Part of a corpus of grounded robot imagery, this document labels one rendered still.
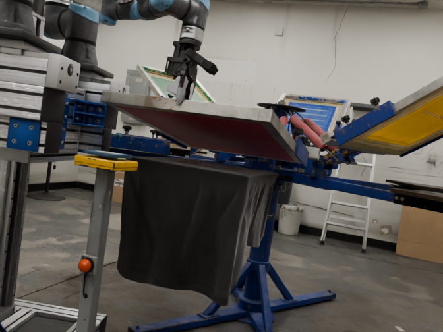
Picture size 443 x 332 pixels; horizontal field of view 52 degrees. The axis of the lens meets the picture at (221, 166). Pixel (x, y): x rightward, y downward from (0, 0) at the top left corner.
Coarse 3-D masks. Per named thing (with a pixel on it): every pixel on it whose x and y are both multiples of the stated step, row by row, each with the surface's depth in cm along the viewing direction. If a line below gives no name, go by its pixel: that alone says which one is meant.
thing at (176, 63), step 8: (184, 40) 142; (192, 40) 142; (176, 48) 145; (184, 48) 145; (192, 48) 145; (176, 56) 144; (184, 56) 144; (168, 64) 144; (176, 64) 142; (184, 64) 141; (192, 64) 143; (168, 72) 143; (176, 72) 142; (192, 72) 144
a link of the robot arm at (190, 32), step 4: (184, 28) 143; (188, 28) 142; (192, 28) 142; (196, 28) 143; (184, 32) 143; (188, 32) 142; (192, 32) 142; (196, 32) 143; (200, 32) 144; (180, 36) 144; (184, 36) 142; (188, 36) 142; (192, 36) 142; (196, 36) 143; (200, 36) 144; (196, 40) 143; (200, 40) 144; (200, 44) 146
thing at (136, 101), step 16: (112, 96) 149; (128, 96) 147; (144, 96) 145; (176, 112) 144; (192, 112) 139; (208, 112) 138; (224, 112) 136; (240, 112) 135; (256, 112) 133; (272, 112) 132; (272, 128) 140; (288, 144) 163
